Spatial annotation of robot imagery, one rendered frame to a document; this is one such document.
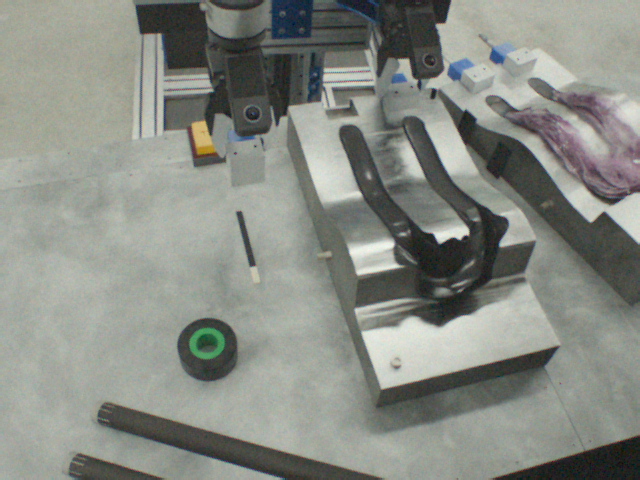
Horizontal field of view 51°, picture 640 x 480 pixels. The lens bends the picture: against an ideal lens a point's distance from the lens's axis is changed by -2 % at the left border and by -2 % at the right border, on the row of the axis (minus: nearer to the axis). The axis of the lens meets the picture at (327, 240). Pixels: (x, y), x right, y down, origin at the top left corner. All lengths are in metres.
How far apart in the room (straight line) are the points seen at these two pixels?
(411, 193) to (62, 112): 1.71
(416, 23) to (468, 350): 0.48
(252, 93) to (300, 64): 0.92
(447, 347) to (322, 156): 0.36
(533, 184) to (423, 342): 0.38
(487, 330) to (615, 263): 0.26
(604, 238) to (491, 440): 0.36
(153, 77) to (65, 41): 0.68
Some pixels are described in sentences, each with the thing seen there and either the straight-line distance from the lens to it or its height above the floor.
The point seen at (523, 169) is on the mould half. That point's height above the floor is 0.85.
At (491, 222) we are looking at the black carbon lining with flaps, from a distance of 0.96.
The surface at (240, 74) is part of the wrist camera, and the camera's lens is 0.84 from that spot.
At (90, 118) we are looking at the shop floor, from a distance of 2.49.
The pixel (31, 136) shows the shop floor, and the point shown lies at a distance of 2.48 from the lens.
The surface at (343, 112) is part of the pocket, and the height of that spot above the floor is 0.86.
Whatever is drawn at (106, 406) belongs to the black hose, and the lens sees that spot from 0.91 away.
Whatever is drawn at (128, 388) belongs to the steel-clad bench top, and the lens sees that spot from 0.95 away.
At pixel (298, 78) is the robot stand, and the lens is 1.78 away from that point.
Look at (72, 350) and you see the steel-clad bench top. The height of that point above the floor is 0.80.
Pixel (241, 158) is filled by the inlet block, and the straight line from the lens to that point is 0.95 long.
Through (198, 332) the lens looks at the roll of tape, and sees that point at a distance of 0.94.
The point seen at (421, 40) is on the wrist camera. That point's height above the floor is 1.05.
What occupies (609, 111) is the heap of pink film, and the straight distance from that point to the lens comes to 1.25.
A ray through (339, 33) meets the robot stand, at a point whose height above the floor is 0.73.
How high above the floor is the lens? 1.65
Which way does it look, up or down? 53 degrees down
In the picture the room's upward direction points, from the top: 7 degrees clockwise
